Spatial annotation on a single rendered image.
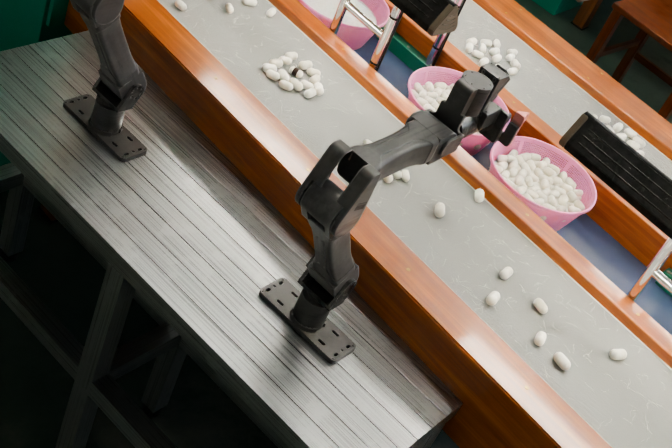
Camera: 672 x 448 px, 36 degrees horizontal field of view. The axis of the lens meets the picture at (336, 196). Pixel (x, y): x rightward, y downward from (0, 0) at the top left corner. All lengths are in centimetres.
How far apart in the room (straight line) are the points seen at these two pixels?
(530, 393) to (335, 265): 42
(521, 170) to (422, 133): 77
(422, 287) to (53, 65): 94
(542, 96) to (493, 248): 71
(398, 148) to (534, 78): 123
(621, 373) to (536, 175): 59
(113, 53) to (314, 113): 52
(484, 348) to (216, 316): 49
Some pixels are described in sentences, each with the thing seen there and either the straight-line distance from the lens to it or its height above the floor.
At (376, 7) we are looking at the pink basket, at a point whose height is 74.
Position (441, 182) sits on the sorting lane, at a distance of 230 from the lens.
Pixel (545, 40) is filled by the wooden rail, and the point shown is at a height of 76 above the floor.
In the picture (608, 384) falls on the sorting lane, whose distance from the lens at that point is 208.
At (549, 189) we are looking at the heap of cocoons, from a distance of 246.
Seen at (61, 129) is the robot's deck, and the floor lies 67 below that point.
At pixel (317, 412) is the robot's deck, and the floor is 67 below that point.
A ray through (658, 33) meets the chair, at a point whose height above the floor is 46.
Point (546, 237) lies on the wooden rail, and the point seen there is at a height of 76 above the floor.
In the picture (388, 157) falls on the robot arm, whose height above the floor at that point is 110.
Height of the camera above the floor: 202
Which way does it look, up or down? 37 degrees down
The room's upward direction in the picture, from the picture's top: 24 degrees clockwise
